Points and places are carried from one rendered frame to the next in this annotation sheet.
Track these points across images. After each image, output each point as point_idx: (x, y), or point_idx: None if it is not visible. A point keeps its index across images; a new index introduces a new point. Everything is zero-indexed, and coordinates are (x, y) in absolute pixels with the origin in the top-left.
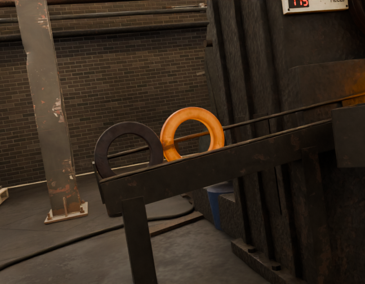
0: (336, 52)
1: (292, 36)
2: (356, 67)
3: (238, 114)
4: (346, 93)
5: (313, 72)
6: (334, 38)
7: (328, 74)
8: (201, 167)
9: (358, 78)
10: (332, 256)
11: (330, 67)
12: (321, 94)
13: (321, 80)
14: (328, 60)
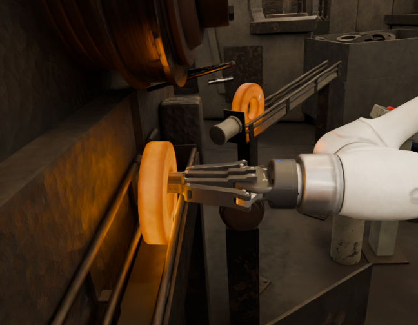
0: (22, 108)
1: None
2: (89, 153)
3: None
4: (86, 235)
5: (12, 236)
6: (11, 63)
7: (48, 213)
8: None
9: (95, 180)
10: None
11: (49, 186)
12: (46, 291)
13: (37, 244)
14: (8, 140)
